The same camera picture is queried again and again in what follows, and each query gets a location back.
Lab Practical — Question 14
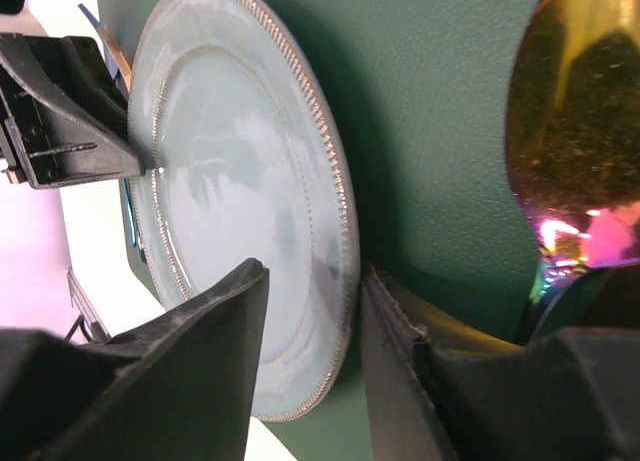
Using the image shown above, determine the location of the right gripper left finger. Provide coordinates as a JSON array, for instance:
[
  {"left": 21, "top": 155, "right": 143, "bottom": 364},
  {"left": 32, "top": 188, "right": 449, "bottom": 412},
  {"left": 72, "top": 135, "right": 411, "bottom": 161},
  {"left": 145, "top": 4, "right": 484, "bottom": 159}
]
[{"left": 1, "top": 258, "right": 269, "bottom": 460}]

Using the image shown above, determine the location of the gold iridescent spoon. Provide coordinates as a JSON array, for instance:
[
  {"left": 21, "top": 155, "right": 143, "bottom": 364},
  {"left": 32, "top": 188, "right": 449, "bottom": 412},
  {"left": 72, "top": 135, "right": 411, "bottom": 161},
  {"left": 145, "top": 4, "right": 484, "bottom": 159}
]
[{"left": 504, "top": 0, "right": 639, "bottom": 344}]

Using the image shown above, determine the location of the blue plastic spoon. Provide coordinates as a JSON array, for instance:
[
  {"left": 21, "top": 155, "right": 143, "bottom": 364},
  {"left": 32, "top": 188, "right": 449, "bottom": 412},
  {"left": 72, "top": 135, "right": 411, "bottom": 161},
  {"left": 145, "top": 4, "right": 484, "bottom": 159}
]
[{"left": 121, "top": 180, "right": 147, "bottom": 264}]

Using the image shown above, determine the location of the aluminium frame rail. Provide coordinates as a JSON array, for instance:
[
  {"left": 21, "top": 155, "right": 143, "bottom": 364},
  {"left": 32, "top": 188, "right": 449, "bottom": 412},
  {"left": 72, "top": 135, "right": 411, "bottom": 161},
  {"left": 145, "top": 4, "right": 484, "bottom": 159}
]
[{"left": 66, "top": 267, "right": 111, "bottom": 344}]

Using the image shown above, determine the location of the dark green placemat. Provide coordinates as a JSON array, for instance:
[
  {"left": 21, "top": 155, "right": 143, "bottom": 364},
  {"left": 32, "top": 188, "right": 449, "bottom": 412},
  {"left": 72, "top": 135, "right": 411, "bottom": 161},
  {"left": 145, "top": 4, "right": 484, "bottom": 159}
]
[{"left": 92, "top": 0, "right": 640, "bottom": 461}]

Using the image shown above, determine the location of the teal round plate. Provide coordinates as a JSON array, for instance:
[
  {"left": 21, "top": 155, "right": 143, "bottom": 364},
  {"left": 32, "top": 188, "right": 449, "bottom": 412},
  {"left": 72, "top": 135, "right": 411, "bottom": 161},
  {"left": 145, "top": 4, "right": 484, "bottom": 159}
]
[{"left": 128, "top": 0, "right": 360, "bottom": 422}]

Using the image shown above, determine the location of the copper knife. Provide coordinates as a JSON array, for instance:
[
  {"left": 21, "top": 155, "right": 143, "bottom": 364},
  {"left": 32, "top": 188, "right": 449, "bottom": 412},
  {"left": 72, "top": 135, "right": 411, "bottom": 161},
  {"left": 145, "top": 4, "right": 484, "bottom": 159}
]
[{"left": 389, "top": 284, "right": 520, "bottom": 356}]

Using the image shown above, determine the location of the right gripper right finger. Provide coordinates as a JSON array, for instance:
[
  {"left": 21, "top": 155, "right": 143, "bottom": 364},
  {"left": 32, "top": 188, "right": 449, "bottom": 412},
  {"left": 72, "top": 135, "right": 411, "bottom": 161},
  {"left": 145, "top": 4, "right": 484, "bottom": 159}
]
[{"left": 360, "top": 266, "right": 639, "bottom": 460}]

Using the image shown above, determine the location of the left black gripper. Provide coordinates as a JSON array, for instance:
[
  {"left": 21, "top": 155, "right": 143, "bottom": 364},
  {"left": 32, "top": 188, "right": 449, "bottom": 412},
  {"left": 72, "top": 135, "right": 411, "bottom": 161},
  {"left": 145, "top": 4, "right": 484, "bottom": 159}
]
[{"left": 1, "top": 0, "right": 145, "bottom": 189}]

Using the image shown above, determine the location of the gold fork green handle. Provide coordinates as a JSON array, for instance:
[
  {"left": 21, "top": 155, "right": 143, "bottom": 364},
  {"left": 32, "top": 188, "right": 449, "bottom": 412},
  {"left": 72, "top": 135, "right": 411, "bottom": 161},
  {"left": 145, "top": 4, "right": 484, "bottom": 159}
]
[{"left": 78, "top": 3, "right": 132, "bottom": 94}]

